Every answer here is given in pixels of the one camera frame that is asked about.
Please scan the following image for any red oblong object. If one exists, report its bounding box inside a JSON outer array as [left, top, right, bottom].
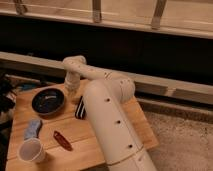
[[53, 131, 72, 151]]

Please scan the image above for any dark blue ceramic bowl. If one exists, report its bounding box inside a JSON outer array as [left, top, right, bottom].
[[32, 88, 65, 116]]

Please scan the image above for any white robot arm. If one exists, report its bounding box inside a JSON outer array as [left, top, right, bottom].
[[63, 55, 157, 171]]

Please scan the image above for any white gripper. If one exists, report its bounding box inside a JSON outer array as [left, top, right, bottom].
[[64, 71, 80, 92]]

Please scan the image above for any black striped rectangular object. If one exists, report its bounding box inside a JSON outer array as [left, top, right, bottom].
[[75, 97, 86, 119]]

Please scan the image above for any white plastic cup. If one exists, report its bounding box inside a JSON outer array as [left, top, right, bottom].
[[17, 138, 46, 163]]

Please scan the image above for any wooden table board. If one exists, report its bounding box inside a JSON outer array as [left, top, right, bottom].
[[6, 80, 157, 171]]

